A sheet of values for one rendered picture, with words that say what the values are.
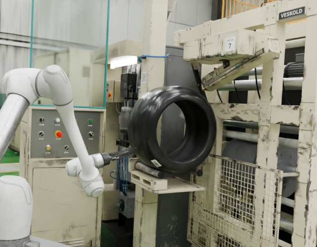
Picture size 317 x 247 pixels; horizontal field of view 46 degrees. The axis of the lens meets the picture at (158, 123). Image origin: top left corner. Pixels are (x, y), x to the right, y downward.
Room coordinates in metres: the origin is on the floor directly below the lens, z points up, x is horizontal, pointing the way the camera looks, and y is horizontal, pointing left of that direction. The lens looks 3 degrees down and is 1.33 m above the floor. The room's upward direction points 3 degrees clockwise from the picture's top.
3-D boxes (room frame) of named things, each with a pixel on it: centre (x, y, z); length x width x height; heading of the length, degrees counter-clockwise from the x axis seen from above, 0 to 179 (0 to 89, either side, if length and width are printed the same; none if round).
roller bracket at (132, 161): (2.60, 0.01, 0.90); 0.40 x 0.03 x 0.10; 117
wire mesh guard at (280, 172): (2.39, -0.47, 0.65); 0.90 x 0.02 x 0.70; 27
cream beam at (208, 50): (2.47, -0.40, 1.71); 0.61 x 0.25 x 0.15; 27
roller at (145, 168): (2.37, 0.05, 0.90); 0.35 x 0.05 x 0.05; 27
